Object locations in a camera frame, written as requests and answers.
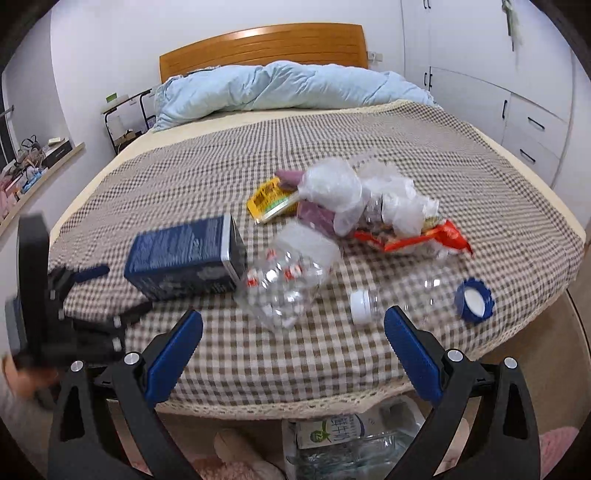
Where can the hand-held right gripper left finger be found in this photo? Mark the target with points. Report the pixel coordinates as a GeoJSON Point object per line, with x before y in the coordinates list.
{"type": "Point", "coordinates": [178, 355]}

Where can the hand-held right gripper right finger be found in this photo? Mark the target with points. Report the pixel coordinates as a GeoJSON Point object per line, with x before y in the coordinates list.
{"type": "Point", "coordinates": [411, 355]}

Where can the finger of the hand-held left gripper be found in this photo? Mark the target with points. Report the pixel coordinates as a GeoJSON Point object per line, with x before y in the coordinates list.
{"type": "Point", "coordinates": [134, 311]}
{"type": "Point", "coordinates": [87, 273]}

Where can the bin with floral liner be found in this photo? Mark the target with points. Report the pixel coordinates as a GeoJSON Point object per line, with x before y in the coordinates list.
{"type": "Point", "coordinates": [397, 413]}

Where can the small clear bottle white cap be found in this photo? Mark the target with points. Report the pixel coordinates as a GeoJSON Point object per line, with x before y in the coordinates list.
{"type": "Point", "coordinates": [364, 304]}

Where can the blue carton box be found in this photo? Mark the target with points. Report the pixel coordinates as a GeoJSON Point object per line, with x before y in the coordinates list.
{"type": "Point", "coordinates": [180, 258]}

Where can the blue jar lid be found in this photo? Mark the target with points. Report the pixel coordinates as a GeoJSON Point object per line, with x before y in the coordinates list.
{"type": "Point", "coordinates": [473, 300]}

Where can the white milk carton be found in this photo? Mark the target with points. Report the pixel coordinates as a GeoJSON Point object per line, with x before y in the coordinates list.
{"type": "Point", "coordinates": [332, 431]}

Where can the red snack bag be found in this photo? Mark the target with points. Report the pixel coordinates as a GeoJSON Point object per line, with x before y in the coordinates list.
{"type": "Point", "coordinates": [415, 240]}

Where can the large clear plastic bottle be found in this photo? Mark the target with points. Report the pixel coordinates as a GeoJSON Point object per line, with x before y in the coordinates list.
{"type": "Point", "coordinates": [286, 281]}

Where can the purple towel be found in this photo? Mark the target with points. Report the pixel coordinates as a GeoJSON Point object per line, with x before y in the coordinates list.
{"type": "Point", "coordinates": [314, 214]}

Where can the yellow snack packet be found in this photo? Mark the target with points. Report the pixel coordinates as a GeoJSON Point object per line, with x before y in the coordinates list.
{"type": "Point", "coordinates": [268, 201]}

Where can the translucent white plastic bag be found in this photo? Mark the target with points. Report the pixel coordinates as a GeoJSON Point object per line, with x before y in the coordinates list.
{"type": "Point", "coordinates": [330, 184]}

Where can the person's left hand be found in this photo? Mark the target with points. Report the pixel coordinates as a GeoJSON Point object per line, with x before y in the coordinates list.
{"type": "Point", "coordinates": [23, 376]}

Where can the person's left white slipper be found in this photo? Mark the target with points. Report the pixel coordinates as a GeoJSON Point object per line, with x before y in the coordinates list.
{"type": "Point", "coordinates": [240, 452]}

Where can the pile of small items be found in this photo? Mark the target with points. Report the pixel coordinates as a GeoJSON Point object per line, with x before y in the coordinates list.
{"type": "Point", "coordinates": [23, 170]}

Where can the black box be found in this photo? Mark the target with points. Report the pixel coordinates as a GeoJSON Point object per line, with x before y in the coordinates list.
{"type": "Point", "coordinates": [57, 152]}

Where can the cardboard box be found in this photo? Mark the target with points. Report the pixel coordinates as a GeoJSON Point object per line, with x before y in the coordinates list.
{"type": "Point", "coordinates": [127, 137]}

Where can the pink shaggy rug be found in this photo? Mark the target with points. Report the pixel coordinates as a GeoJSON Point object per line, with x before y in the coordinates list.
{"type": "Point", "coordinates": [554, 447]}

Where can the light blue duvet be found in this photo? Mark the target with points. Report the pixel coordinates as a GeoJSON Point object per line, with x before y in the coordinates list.
{"type": "Point", "coordinates": [277, 87]}

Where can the wooden bed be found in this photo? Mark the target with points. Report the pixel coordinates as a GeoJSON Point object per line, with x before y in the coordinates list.
{"type": "Point", "coordinates": [258, 50]}

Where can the white wardrobe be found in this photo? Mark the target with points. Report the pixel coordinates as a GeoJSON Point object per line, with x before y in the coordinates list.
{"type": "Point", "coordinates": [461, 37]}

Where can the black frame side table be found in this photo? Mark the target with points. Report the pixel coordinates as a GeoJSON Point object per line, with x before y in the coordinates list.
{"type": "Point", "coordinates": [127, 102]}

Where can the wall socket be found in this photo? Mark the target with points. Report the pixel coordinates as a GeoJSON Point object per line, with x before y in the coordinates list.
{"type": "Point", "coordinates": [375, 56]}

